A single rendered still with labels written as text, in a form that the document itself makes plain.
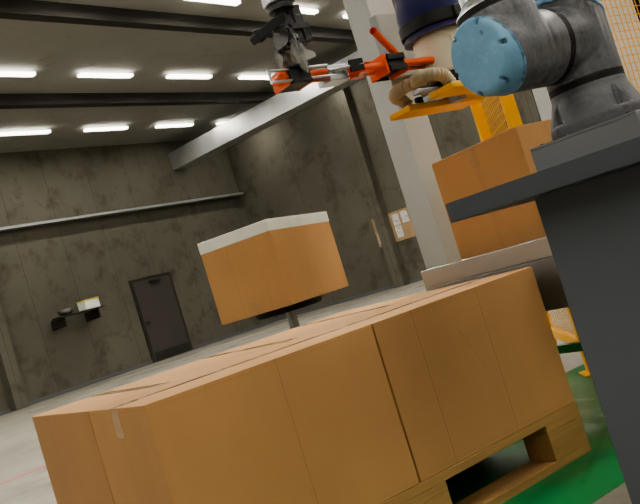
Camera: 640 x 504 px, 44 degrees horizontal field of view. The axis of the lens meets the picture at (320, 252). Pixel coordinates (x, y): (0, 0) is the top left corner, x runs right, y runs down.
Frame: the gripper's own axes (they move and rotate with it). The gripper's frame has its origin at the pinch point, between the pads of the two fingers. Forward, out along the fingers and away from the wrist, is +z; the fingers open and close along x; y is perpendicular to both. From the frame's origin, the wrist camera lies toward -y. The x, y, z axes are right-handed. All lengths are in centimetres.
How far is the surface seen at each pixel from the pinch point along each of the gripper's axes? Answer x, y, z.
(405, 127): 96, 123, -2
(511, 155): -11, 61, 36
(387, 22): 91, 127, -50
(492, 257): 3, 54, 63
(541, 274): -14, 54, 72
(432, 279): 33, 55, 65
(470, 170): 8, 62, 35
